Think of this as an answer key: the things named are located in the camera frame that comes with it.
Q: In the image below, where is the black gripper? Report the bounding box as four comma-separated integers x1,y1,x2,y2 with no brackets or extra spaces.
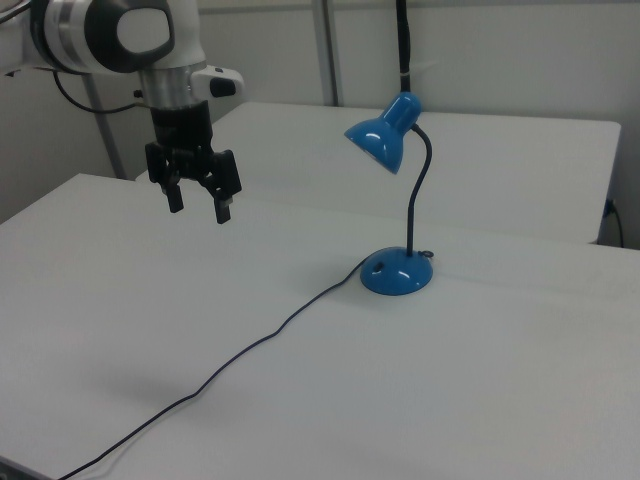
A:
144,99,243,225

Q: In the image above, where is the blue gooseneck desk lamp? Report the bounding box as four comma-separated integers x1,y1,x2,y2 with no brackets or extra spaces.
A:
343,92,435,296

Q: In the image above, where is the black vertical pole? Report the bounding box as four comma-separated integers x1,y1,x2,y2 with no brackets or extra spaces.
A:
396,0,415,95

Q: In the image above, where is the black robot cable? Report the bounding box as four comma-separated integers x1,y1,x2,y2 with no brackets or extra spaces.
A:
52,70,151,114

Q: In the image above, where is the black lamp power cord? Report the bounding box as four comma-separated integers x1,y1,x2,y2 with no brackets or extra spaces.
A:
57,263,369,480

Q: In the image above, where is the black cable at table edge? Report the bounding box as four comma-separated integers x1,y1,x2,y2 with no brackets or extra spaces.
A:
605,198,625,248

